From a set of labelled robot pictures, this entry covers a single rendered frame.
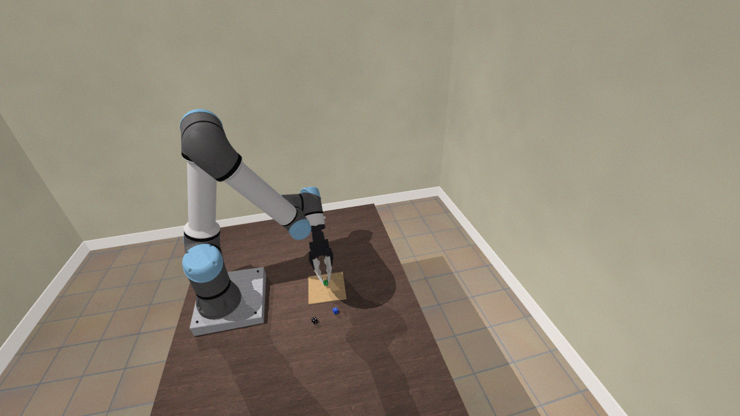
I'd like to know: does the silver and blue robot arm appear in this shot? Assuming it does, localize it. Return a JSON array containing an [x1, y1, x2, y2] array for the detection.
[[180, 109, 325, 320]]

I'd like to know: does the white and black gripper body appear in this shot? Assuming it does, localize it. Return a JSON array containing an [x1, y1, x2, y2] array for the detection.
[[309, 224, 330, 258]]

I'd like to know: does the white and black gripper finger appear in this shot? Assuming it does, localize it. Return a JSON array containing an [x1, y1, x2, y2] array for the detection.
[[309, 252, 324, 284], [324, 248, 334, 283]]

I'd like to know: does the tan flat mat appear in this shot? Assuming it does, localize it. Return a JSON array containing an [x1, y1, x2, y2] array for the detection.
[[308, 272, 346, 304]]

